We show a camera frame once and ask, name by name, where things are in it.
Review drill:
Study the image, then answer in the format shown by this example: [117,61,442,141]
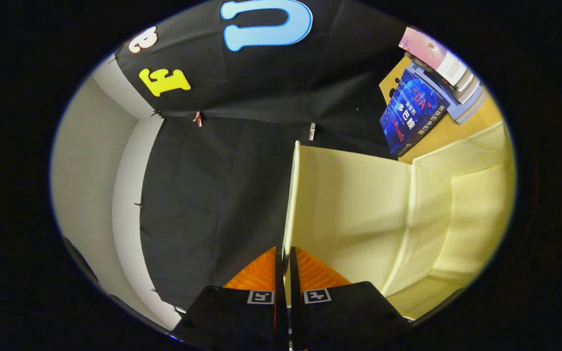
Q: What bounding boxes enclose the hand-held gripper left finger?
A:
[171,246,289,351]

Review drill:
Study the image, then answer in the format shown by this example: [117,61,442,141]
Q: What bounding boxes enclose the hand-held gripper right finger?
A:
[288,246,411,351]

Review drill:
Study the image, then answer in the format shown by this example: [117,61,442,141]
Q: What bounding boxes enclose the pale yellow fabric storage box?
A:
[281,119,516,322]

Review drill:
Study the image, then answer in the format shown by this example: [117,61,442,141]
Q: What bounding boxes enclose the dark blue book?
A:
[380,68,451,158]

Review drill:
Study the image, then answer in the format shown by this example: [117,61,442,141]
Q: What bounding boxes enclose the row of small black clips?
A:
[109,53,186,315]

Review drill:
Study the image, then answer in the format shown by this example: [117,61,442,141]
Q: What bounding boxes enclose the lavender blue book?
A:
[408,61,488,125]

